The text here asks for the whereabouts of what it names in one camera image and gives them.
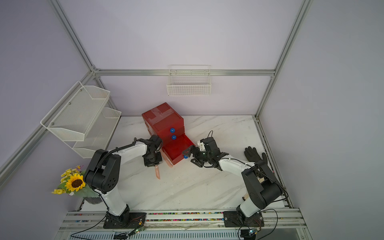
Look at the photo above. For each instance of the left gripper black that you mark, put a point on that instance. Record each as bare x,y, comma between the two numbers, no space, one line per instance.
148,164

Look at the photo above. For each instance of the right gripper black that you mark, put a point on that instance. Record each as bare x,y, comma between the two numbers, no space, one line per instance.
196,155

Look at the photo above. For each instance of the pink fruit knife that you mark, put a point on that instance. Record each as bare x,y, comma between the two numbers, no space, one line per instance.
157,171
165,157

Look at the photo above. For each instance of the red drawer cabinet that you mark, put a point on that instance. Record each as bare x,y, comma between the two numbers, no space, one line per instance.
164,122

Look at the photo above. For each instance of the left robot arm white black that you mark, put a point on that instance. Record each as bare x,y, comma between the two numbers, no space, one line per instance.
102,176

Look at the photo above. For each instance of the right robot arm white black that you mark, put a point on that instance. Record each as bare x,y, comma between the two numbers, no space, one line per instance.
263,188

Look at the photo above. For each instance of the black work glove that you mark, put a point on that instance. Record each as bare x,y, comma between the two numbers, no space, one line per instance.
252,155

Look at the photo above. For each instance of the white mesh two-tier shelf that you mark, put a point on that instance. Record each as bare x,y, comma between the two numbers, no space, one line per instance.
82,119

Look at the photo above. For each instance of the yellow artificial flowers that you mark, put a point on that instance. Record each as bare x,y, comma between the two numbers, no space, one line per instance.
73,183

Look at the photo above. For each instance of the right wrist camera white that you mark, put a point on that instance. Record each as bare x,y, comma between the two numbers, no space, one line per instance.
201,146

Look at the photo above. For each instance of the white wire wall basket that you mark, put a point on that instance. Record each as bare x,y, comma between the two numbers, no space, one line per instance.
189,80

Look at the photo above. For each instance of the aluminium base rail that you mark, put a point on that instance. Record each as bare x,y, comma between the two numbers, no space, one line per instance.
184,221

